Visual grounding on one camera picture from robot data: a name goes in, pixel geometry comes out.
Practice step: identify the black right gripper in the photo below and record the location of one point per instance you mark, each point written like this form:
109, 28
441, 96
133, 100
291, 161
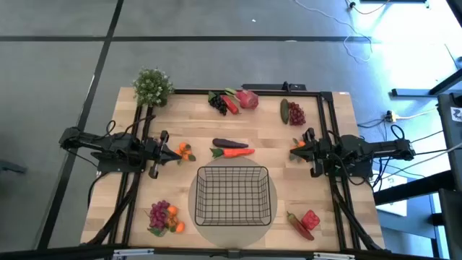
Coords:
319, 153

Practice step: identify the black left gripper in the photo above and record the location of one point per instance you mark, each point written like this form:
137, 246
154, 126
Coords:
155, 151

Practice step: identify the orange cluster with leaves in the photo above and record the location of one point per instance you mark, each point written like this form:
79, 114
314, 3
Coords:
172, 210
183, 146
301, 143

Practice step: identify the red grape bunch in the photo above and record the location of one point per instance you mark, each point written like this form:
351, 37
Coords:
297, 115

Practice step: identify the green cucumber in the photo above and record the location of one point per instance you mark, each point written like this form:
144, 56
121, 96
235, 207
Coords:
284, 112

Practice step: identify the purple eggplant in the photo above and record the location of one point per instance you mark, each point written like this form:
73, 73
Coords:
227, 143

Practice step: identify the magenta grape bunch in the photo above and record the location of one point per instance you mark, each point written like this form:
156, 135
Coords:
159, 215

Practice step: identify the orange carrot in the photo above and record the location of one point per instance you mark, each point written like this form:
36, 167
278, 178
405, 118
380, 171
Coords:
238, 152

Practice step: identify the red bell pepper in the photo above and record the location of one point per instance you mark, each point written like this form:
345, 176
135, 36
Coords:
310, 219
299, 226

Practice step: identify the small black grape bunch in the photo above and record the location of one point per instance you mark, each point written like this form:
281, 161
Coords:
218, 104

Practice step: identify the pink dragon fruit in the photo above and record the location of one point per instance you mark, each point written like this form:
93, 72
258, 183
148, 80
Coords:
248, 100

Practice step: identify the long red pepper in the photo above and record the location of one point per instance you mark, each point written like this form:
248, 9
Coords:
230, 104

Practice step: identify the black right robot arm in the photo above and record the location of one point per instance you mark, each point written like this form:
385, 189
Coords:
368, 148

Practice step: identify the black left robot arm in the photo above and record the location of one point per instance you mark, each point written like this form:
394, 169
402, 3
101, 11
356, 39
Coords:
108, 142

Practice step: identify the green potted plant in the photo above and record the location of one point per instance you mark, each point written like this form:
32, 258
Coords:
151, 86

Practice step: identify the white power strip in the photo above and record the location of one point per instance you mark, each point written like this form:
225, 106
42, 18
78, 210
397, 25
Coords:
390, 116

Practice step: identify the round grey mat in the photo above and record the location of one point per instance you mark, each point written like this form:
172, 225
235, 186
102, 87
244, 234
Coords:
232, 236

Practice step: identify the black beam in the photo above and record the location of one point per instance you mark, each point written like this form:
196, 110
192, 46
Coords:
415, 187

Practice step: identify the black floor stand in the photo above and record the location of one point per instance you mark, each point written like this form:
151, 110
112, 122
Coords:
411, 92

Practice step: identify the grey cabinet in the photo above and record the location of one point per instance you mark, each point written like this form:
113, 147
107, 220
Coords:
449, 144

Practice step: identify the white printed tag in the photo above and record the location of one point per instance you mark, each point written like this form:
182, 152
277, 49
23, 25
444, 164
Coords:
456, 114

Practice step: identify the dark chair base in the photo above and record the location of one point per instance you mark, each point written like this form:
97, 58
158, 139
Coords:
11, 167

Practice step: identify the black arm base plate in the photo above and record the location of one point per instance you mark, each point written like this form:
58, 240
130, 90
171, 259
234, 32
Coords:
115, 168

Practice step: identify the black bracket bar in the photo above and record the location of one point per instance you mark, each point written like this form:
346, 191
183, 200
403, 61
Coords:
267, 87

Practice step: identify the silver frame bracket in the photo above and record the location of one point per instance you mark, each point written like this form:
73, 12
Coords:
133, 252
334, 256

